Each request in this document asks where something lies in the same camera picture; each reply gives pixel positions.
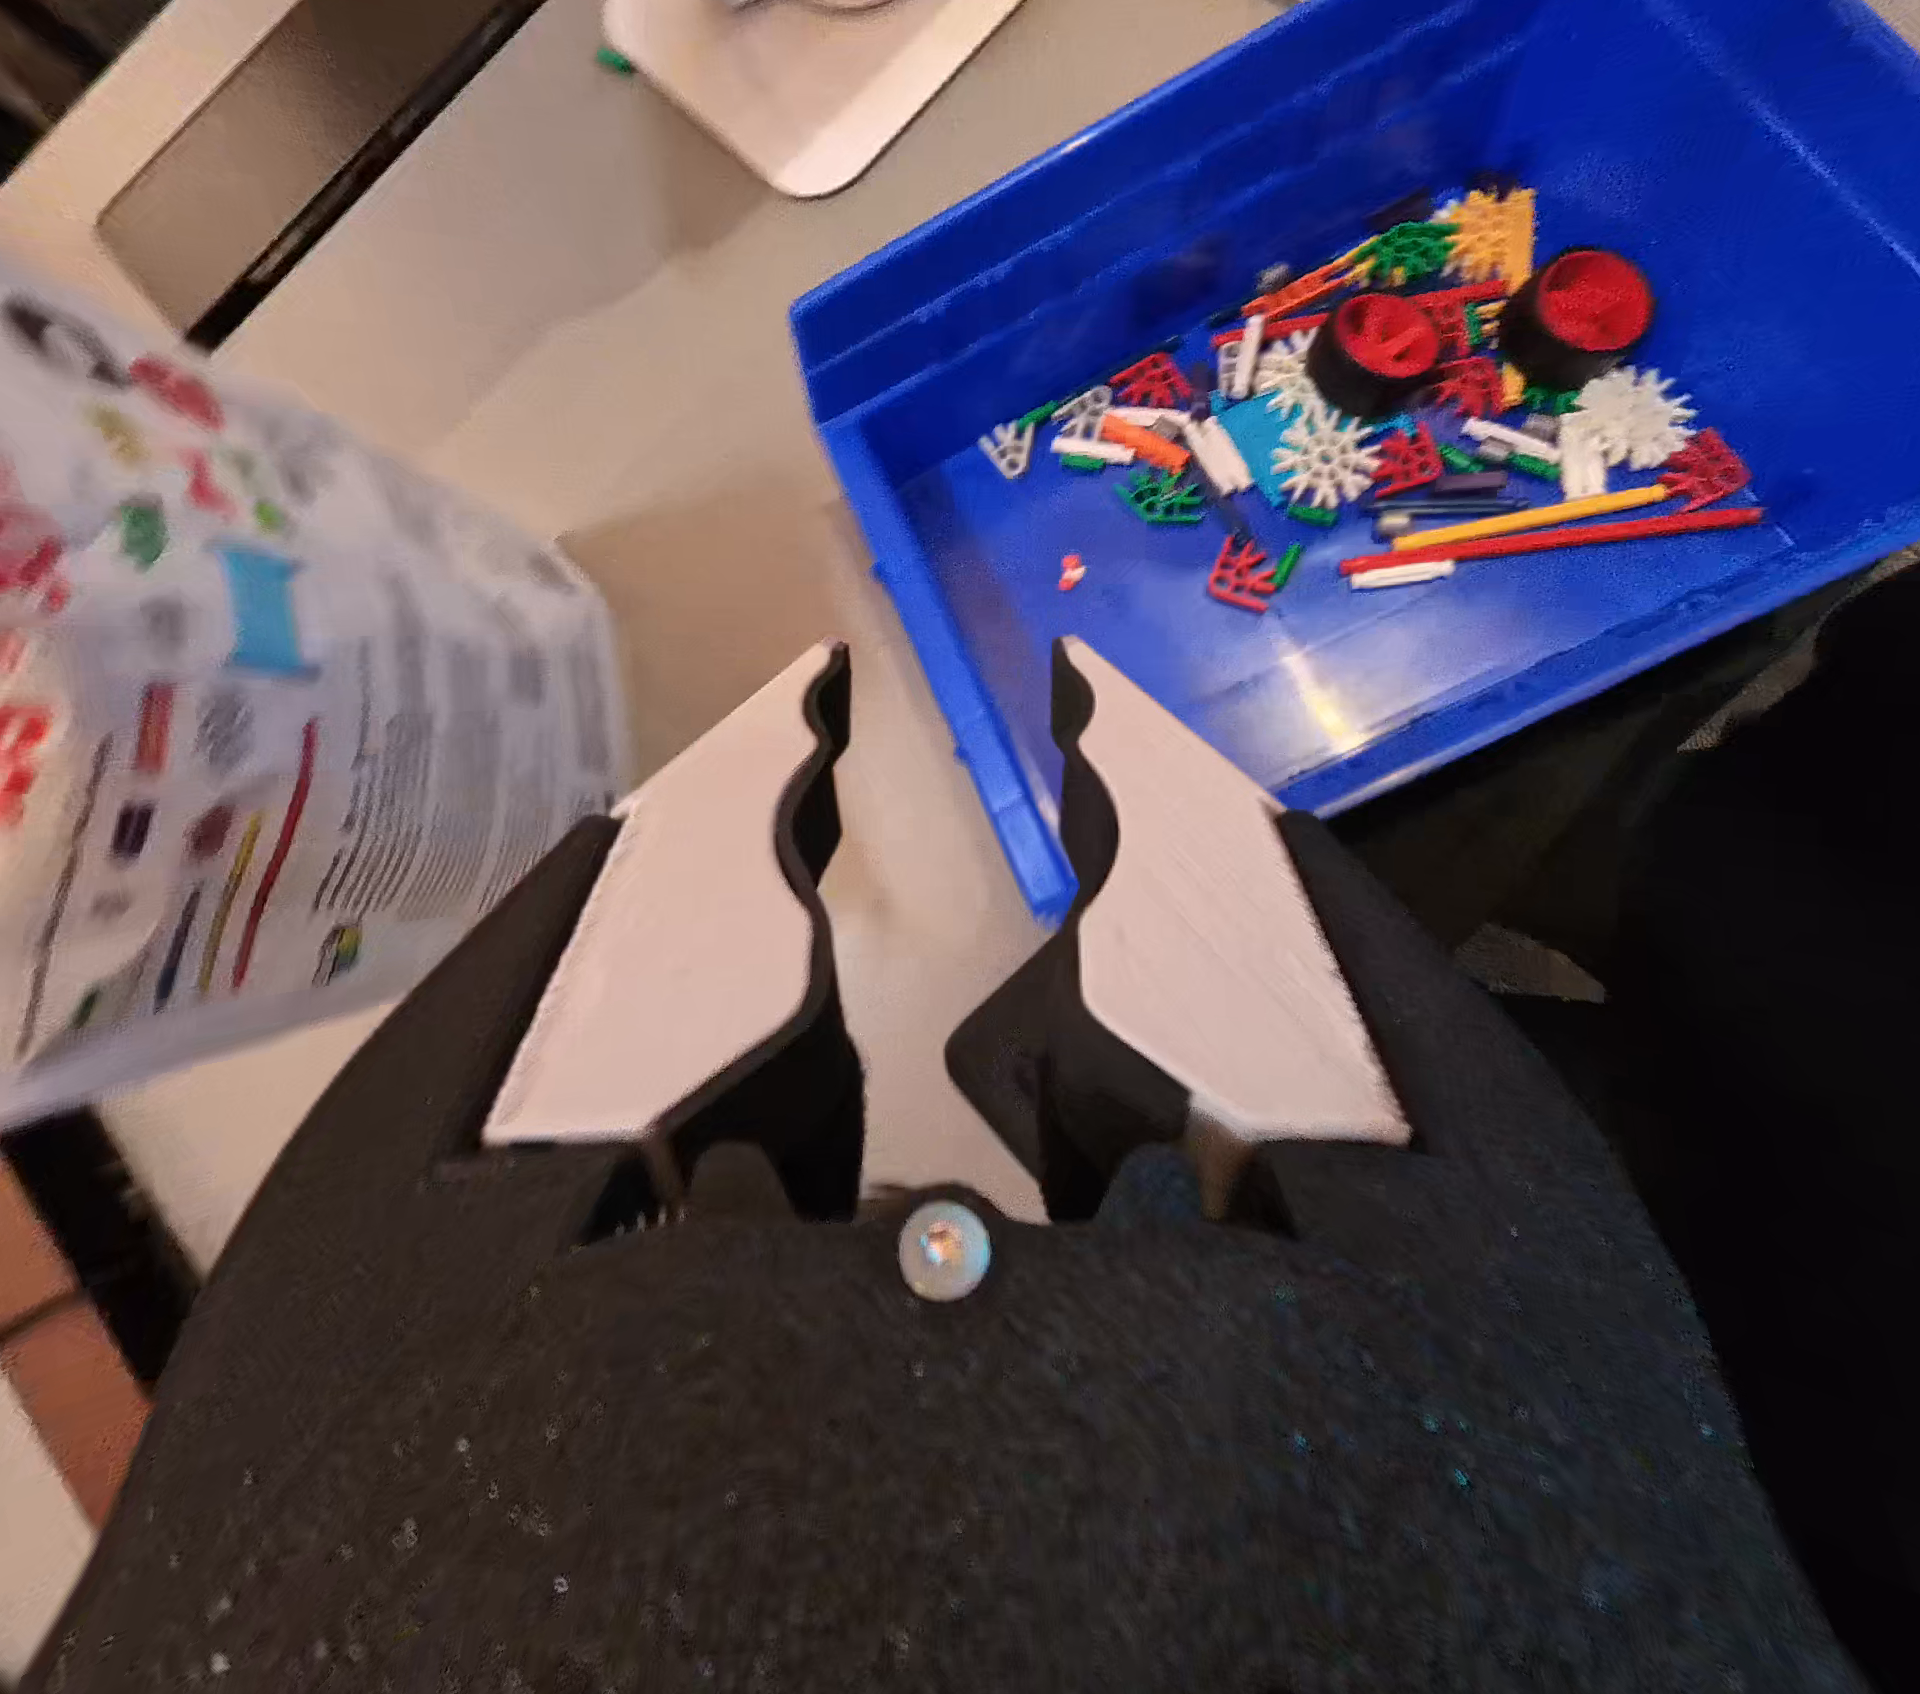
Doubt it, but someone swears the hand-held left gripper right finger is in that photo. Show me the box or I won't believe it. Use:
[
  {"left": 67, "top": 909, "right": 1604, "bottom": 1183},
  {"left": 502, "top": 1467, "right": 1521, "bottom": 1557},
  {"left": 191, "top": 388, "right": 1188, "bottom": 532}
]
[{"left": 943, "top": 638, "right": 1412, "bottom": 1224}]

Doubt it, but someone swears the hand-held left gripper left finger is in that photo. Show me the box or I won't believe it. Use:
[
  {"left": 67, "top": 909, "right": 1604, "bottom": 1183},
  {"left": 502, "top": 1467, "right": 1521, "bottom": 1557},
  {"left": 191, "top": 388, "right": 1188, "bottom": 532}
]
[{"left": 481, "top": 640, "right": 869, "bottom": 1220}]

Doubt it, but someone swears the pile of colourful construction pieces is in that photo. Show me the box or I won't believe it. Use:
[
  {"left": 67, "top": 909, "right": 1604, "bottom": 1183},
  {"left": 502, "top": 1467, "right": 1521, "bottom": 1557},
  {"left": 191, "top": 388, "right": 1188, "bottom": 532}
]
[{"left": 977, "top": 186, "right": 1768, "bottom": 613}]

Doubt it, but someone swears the long yellow plastic rod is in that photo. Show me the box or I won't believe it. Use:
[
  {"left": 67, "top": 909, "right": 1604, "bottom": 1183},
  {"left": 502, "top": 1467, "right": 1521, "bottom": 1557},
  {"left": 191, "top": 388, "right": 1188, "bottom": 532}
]
[{"left": 1390, "top": 482, "right": 1673, "bottom": 553}]

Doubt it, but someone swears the black wheel red hub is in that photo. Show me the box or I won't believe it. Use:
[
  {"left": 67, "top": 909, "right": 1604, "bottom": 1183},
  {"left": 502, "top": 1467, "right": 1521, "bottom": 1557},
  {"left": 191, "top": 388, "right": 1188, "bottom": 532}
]
[
  {"left": 1301, "top": 289, "right": 1452, "bottom": 422},
  {"left": 1495, "top": 248, "right": 1657, "bottom": 392}
]

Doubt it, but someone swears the blue plastic bin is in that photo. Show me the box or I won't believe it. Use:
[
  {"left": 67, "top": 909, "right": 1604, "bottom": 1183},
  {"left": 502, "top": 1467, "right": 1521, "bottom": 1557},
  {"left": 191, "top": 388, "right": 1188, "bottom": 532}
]
[{"left": 787, "top": 0, "right": 1920, "bottom": 927}]

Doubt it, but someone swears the person's black clothing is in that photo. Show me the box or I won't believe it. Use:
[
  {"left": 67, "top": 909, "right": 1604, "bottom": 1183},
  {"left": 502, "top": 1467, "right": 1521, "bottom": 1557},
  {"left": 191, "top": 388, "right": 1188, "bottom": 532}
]
[{"left": 1320, "top": 553, "right": 1920, "bottom": 1694}]

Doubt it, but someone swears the dark table cable hatch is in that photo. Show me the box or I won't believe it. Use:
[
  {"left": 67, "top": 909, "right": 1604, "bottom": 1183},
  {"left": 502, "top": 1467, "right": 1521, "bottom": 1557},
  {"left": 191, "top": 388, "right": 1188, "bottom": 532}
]
[{"left": 94, "top": 0, "right": 527, "bottom": 336}]

